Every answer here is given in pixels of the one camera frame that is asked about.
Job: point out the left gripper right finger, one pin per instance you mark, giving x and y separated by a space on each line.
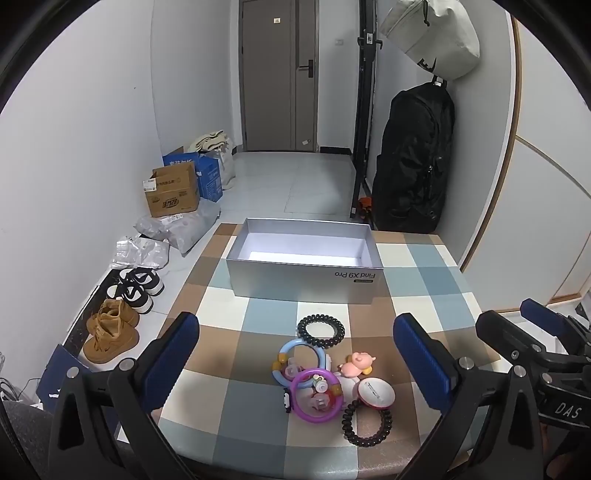
457 389

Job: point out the black white sneaker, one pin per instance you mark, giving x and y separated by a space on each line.
134 295
143 277

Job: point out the black door handle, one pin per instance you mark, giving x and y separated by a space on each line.
308 68

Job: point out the silver phone box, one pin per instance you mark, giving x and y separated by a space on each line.
305 261

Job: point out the pink pig toy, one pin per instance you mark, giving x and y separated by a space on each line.
357 364

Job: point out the red rimmed pin badge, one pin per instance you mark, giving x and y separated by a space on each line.
376 393

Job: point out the black backpack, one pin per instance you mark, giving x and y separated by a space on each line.
410 185

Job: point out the grey door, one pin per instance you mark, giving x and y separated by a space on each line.
279 104

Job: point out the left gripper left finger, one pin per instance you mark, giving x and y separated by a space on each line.
144 388

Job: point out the black metal stand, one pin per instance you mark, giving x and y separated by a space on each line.
369 44

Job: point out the tan suede shoe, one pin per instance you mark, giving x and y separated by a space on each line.
118 309
111 336

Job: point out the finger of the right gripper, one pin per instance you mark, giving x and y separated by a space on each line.
513 343
552 322

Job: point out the blue shoe box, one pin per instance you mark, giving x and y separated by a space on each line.
49 386

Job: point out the blue cardboard box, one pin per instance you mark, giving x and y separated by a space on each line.
207 170

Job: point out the grey plastic mailer bag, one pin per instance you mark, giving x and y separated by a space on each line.
182 231

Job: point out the beige cloth bag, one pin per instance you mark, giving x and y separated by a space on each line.
219 146

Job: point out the checkered tablecloth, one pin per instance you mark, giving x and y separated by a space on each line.
225 411

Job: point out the red charm trinket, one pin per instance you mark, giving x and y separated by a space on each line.
320 402

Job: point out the white canvas bag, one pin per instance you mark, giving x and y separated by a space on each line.
438 36

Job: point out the brown cardboard box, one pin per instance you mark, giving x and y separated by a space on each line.
172 190

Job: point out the silver plastic bag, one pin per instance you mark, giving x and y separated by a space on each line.
140 252

